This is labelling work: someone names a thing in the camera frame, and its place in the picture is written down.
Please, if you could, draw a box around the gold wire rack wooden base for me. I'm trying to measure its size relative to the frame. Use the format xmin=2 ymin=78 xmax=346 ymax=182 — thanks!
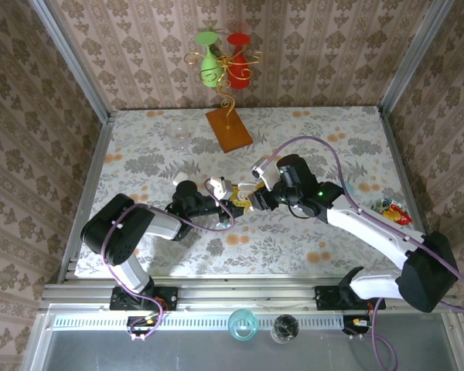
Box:
xmin=183 ymin=49 xmax=264 ymax=155

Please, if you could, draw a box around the red wine glass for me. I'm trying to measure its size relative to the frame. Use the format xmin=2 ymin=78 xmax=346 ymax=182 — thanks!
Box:
xmin=226 ymin=32 xmax=253 ymax=90

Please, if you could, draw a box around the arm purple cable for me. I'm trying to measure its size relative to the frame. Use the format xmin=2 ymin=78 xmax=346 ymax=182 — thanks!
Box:
xmin=254 ymin=135 xmax=464 ymax=370
xmin=100 ymin=177 xmax=237 ymax=341

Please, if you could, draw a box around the aluminium frame post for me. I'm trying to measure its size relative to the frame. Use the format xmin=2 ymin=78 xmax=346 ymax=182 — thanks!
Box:
xmin=29 ymin=0 xmax=113 ymax=124
xmin=379 ymin=0 xmax=455 ymax=114

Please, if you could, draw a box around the green wine glass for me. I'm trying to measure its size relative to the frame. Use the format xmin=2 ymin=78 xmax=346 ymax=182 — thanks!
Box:
xmin=195 ymin=31 xmax=221 ymax=88

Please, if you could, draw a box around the dark clear drinking glass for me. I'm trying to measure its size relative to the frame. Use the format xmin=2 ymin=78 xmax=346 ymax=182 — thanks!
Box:
xmin=270 ymin=313 xmax=300 ymax=344

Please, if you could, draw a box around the aluminium side rail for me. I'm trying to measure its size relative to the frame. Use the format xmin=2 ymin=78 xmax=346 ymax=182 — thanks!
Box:
xmin=377 ymin=107 xmax=444 ymax=281
xmin=56 ymin=111 xmax=115 ymax=285

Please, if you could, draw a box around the green leaf print packet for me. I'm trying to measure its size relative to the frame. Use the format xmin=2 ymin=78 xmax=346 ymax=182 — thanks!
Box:
xmin=370 ymin=196 xmax=401 ymax=214

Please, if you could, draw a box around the clear glass tumbler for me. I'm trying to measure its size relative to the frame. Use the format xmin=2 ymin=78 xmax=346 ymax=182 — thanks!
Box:
xmin=165 ymin=122 xmax=190 ymax=150

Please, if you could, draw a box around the grey metal shelf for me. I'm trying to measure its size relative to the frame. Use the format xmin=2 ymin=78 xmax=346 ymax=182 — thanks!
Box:
xmin=22 ymin=305 xmax=464 ymax=371

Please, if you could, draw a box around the aluminium mounting rail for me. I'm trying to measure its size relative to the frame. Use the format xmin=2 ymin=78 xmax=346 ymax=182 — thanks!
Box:
xmin=41 ymin=274 xmax=462 ymax=312

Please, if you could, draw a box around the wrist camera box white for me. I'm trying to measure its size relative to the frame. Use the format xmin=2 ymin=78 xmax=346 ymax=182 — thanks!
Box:
xmin=250 ymin=156 xmax=282 ymax=193
xmin=204 ymin=175 xmax=236 ymax=203

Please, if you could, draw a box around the teal drinking glass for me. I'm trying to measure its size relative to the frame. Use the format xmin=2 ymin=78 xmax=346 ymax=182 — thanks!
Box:
xmin=227 ymin=308 xmax=259 ymax=342

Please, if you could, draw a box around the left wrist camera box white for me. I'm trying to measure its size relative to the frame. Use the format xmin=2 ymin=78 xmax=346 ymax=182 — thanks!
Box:
xmin=204 ymin=175 xmax=236 ymax=203

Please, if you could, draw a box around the floral tablecloth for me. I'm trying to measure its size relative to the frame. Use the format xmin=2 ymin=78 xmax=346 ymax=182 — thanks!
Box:
xmin=75 ymin=107 xmax=430 ymax=277

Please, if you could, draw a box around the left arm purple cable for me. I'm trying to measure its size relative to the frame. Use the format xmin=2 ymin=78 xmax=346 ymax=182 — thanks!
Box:
xmin=100 ymin=177 xmax=237 ymax=341

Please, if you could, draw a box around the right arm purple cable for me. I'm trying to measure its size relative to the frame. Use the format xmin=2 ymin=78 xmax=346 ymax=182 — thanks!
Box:
xmin=254 ymin=135 xmax=464 ymax=370

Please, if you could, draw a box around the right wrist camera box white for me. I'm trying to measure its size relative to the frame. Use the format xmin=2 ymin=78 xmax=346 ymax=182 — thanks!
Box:
xmin=250 ymin=156 xmax=282 ymax=193

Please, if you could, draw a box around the black cable connector block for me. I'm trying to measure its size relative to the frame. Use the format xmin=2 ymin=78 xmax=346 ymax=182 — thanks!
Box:
xmin=342 ymin=315 xmax=373 ymax=336
xmin=126 ymin=315 xmax=155 ymax=336

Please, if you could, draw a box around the slotted white cable duct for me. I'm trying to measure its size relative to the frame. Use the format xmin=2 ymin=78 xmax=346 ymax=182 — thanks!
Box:
xmin=52 ymin=311 xmax=345 ymax=330

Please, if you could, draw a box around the red yellow snack bag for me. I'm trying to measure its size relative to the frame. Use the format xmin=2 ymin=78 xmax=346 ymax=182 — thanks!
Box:
xmin=382 ymin=203 xmax=414 ymax=226

